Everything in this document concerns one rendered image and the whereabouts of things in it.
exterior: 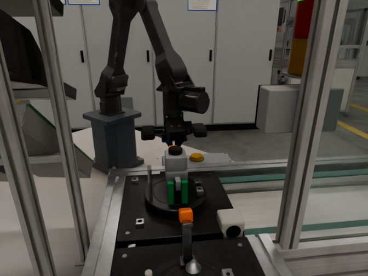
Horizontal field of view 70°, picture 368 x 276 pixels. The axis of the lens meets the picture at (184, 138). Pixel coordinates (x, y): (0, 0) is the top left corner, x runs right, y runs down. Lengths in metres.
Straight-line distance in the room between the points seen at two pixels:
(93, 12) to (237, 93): 2.07
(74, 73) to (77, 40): 0.40
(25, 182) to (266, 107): 0.34
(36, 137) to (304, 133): 0.42
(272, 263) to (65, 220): 0.52
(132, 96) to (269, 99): 3.24
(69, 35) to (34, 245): 3.33
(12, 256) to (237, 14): 3.38
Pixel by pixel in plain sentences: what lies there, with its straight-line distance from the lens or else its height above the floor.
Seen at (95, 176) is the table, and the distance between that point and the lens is 0.97.
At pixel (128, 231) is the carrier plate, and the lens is 0.54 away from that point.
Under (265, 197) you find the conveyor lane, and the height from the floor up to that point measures 0.92.
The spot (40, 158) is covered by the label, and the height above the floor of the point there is 1.11.
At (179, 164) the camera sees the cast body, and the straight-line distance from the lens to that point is 0.54.
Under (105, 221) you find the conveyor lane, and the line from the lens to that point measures 0.59.
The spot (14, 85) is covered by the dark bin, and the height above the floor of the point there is 1.24.
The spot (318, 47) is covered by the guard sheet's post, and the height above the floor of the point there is 1.30.
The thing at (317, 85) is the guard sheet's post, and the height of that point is 1.25.
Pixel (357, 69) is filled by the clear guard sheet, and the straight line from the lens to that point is 0.46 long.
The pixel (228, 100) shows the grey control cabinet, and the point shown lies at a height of 0.45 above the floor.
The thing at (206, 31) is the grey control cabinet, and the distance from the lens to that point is 3.56.
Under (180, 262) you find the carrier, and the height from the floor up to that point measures 1.00.
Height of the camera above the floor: 1.32
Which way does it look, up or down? 22 degrees down
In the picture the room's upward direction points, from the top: straight up
